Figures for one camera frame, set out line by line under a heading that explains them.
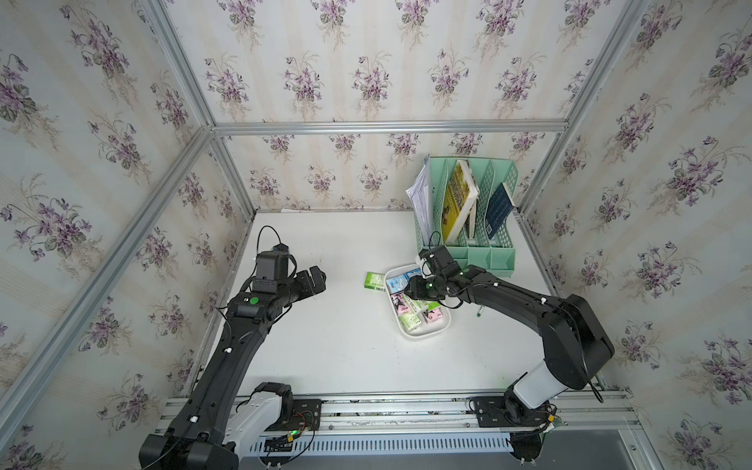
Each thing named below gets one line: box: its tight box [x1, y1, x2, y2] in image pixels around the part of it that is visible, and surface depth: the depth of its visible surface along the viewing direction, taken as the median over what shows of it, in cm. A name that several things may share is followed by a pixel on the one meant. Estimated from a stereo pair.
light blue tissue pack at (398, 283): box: [385, 273, 411, 295], surface depth 94 cm
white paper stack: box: [405, 154, 432, 247], surface depth 90 cm
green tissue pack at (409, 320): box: [399, 313, 423, 330], surface depth 88 cm
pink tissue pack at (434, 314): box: [426, 307, 444, 324], surface depth 90 cm
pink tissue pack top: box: [390, 291, 411, 315], surface depth 88 cm
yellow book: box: [441, 159, 480, 245], surface depth 100 cm
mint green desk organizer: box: [414, 156, 520, 278], surface depth 105 cm
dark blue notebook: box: [485, 182, 516, 240], surface depth 107 cm
